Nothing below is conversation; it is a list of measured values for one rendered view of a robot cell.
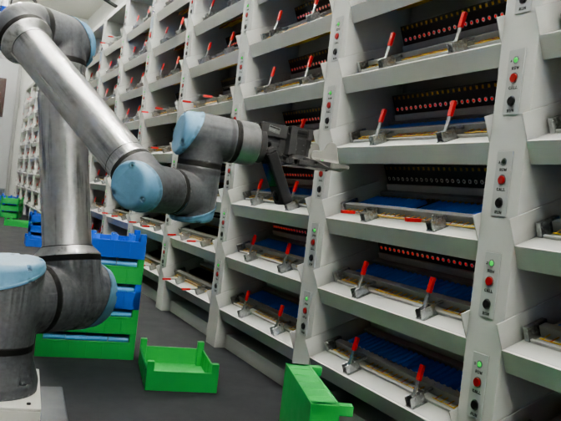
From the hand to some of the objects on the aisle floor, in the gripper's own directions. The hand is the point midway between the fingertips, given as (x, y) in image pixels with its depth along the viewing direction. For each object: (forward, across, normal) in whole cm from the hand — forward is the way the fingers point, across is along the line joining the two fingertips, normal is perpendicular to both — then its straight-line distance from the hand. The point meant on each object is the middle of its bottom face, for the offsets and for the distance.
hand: (335, 169), depth 156 cm
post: (+28, +105, +63) cm, 126 cm away
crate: (-30, +94, +65) cm, 118 cm away
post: (+28, +35, +63) cm, 77 cm away
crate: (-8, +63, +64) cm, 90 cm away
